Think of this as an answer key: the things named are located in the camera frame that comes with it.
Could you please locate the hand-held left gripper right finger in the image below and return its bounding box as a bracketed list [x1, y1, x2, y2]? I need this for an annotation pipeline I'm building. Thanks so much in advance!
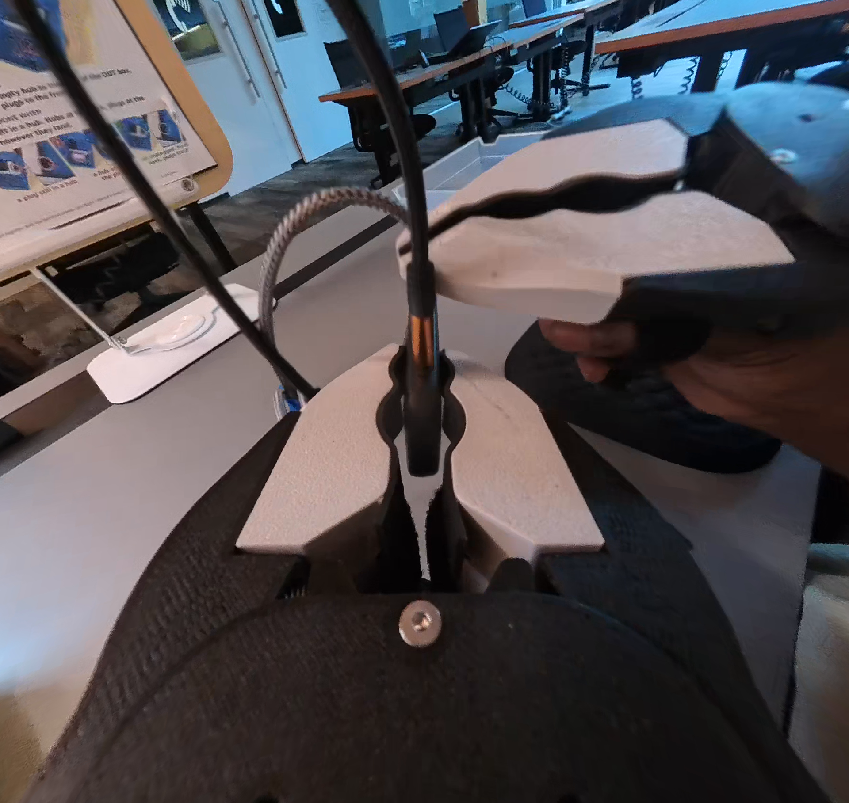
[442, 351, 606, 580]

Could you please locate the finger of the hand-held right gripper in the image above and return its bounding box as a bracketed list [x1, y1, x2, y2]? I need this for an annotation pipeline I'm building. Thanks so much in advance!
[397, 190, 795, 325]
[428, 119, 691, 239]

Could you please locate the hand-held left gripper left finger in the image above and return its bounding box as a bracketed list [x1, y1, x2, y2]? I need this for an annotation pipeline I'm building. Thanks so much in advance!
[235, 344, 403, 557]

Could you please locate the slim black USB hub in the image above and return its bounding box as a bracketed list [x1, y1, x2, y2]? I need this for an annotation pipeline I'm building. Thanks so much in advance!
[401, 346, 444, 476]

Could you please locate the clear plastic bin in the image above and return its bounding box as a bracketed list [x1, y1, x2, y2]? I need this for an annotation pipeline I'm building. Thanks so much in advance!
[391, 130, 551, 201]

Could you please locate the orange-plug braided USB cable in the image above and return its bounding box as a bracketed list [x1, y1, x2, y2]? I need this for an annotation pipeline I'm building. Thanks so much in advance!
[0, 0, 442, 400]

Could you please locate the grey braided USB cable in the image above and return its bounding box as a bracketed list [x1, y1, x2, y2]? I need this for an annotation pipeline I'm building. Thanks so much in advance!
[257, 188, 415, 419]

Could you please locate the person's right hand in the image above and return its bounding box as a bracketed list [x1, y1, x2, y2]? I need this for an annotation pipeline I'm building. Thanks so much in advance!
[539, 319, 849, 479]

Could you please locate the black quilted wrist rest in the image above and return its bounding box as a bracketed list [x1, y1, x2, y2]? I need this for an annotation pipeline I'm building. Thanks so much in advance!
[505, 322, 784, 474]

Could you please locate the wooden-edged office desk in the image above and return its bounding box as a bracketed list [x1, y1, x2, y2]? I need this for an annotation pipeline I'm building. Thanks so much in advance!
[593, 0, 849, 98]
[318, 14, 585, 187]

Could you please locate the black office chair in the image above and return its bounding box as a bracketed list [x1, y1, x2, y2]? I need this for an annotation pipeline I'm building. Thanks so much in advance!
[324, 39, 435, 154]

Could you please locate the white phone booth door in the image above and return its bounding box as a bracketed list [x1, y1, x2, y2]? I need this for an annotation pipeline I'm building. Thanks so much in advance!
[126, 0, 302, 174]
[226, 0, 372, 161]

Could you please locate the large instruction board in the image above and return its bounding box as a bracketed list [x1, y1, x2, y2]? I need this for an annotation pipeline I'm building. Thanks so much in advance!
[0, 0, 234, 283]

